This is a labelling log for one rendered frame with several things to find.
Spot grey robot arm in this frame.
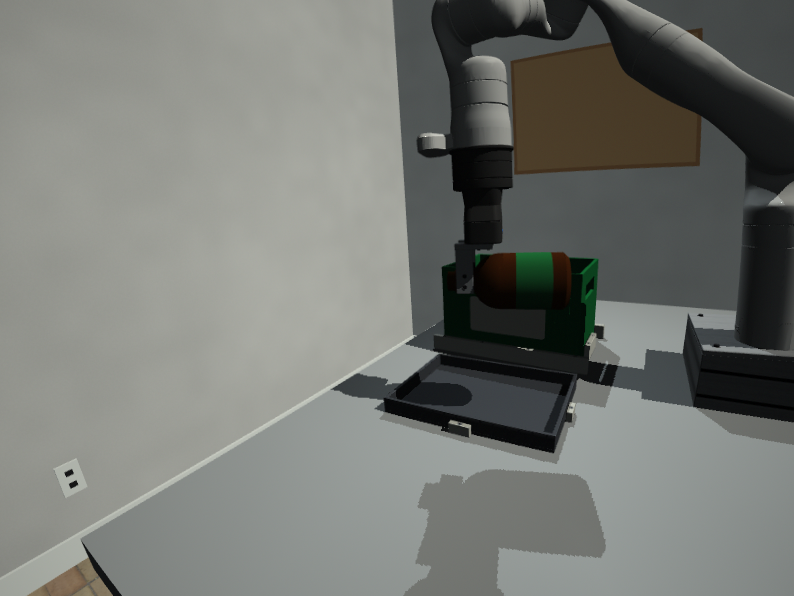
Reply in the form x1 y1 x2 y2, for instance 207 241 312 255
431 0 794 351

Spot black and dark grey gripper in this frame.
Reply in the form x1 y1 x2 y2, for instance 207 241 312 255
417 102 514 294

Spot dark green crate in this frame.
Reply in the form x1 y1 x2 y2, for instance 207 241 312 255
442 257 598 356

